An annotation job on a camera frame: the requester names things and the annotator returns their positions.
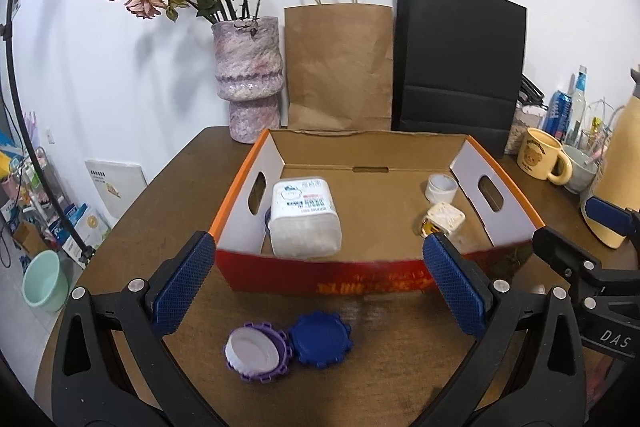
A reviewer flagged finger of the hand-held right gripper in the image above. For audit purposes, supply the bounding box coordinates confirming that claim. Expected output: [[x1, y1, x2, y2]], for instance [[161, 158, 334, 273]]
[[585, 196, 640, 239], [531, 227, 608, 293]]

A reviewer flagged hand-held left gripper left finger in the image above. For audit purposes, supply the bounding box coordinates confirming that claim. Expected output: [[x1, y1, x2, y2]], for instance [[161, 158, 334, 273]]
[[51, 231, 217, 427]]

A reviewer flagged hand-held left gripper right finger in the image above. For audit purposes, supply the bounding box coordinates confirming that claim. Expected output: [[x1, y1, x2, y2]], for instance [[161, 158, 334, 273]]
[[422, 232, 587, 427]]

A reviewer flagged white square lidded container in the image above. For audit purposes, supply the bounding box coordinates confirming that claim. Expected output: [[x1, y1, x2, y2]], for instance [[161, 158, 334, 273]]
[[419, 202, 467, 239]]

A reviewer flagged white ribbed bottle cap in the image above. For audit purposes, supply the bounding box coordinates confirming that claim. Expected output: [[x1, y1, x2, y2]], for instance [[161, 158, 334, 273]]
[[226, 326, 282, 370]]

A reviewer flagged small white cup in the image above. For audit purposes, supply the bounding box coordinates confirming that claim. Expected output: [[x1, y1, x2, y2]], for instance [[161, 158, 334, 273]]
[[425, 174, 458, 204]]

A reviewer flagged red cardboard box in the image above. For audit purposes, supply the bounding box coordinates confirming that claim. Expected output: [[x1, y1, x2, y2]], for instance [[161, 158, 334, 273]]
[[209, 128, 546, 298]]

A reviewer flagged purple gear-shaped lid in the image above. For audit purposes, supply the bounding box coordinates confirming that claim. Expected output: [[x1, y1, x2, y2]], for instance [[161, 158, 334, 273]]
[[223, 321, 293, 383]]

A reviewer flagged white plastic jar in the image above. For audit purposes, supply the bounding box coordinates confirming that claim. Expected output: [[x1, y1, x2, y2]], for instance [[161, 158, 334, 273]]
[[270, 178, 344, 258]]

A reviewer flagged blue gear-shaped lid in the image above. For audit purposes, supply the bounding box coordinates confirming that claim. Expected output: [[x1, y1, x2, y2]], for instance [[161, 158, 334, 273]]
[[287, 311, 354, 370]]

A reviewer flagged yellow thermos jug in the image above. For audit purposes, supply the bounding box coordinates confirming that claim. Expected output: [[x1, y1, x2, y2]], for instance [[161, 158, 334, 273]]
[[580, 66, 640, 249]]

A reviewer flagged yellow bear mug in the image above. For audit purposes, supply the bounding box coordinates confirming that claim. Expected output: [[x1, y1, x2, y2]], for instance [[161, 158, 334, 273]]
[[517, 127, 573, 185]]

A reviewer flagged black light stand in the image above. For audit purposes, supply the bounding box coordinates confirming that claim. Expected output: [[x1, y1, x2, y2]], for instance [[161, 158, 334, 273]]
[[0, 0, 98, 265]]

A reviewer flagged blue drink can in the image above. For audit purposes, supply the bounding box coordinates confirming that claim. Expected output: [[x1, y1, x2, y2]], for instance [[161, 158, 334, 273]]
[[546, 90, 573, 140]]

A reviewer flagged glass jar of oats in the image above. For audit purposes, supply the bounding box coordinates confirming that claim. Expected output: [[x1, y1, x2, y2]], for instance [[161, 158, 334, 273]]
[[504, 74, 548, 156]]

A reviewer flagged clear bottle blue label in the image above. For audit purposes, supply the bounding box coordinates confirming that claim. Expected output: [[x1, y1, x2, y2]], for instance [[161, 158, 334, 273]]
[[567, 65, 588, 142]]

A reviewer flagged blue and white box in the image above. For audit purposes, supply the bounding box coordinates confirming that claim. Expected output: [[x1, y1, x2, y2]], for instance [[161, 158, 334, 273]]
[[52, 203, 112, 269]]

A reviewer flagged white flat box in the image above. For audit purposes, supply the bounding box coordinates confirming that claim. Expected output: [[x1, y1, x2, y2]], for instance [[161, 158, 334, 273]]
[[84, 158, 148, 228]]

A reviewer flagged mint green bucket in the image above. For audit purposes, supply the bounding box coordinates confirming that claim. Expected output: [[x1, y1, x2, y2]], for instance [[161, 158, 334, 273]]
[[22, 249, 68, 313]]

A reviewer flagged small brown cardboard box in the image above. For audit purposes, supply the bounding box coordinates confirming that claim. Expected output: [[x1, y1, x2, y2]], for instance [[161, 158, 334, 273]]
[[12, 222, 51, 258]]

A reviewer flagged cluttered shelf cart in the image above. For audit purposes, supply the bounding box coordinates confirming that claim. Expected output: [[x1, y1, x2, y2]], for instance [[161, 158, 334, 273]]
[[0, 147, 66, 253]]

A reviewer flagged black paper bag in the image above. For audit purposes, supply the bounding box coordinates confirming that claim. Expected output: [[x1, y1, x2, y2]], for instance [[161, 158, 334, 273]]
[[391, 0, 528, 159]]

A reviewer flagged pink mottled vase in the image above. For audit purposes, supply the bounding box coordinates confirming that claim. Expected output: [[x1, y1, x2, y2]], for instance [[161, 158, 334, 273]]
[[211, 16, 285, 144]]

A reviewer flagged brown paper bag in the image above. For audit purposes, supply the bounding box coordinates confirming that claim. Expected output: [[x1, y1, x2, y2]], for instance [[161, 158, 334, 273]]
[[284, 0, 394, 132]]

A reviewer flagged wire utensil holder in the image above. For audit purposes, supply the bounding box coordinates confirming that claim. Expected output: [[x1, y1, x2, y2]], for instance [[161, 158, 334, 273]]
[[582, 99, 618, 148]]

